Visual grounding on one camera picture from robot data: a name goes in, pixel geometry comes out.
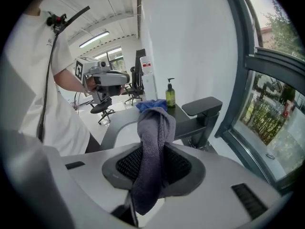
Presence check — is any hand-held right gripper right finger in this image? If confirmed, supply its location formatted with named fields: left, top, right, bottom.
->
left=140, top=142, right=282, bottom=229

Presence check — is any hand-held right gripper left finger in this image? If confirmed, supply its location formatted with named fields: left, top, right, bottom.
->
left=59, top=142, right=143, bottom=229

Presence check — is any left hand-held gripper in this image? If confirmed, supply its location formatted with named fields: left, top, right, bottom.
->
left=75, top=57, right=131, bottom=104

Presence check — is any black faucet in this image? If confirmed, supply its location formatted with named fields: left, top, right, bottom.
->
left=173, top=96, right=224, bottom=149

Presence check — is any dark grey cloth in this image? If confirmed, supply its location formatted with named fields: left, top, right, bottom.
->
left=132, top=107, right=177, bottom=216

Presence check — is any person's left forearm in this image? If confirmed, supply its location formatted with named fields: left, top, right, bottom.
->
left=53, top=67, right=89, bottom=93

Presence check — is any blue cloth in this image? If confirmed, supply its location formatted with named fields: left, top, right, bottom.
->
left=135, top=99, right=168, bottom=113

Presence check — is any person's left hand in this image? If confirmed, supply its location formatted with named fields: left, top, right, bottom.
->
left=86, top=76, right=99, bottom=93

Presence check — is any dark framed window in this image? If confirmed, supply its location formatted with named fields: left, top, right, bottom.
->
left=94, top=47, right=126, bottom=73
left=214, top=0, right=305, bottom=195

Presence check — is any black mesh office chair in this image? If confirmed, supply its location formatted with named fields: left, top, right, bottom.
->
left=90, top=96, right=116, bottom=125

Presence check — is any tall black ribbed stand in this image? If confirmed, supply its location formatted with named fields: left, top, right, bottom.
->
left=135, top=48, right=146, bottom=97

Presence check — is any white box appliance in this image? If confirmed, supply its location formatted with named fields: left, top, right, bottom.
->
left=142, top=73, right=158, bottom=101

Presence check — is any long ceiling light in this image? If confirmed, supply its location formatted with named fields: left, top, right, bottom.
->
left=78, top=31, right=110, bottom=49

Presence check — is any green soap pump bottle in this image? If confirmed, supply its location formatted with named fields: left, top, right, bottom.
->
left=165, top=77, right=176, bottom=108

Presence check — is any person's white shirt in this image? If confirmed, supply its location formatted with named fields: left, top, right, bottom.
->
left=4, top=8, right=91, bottom=157

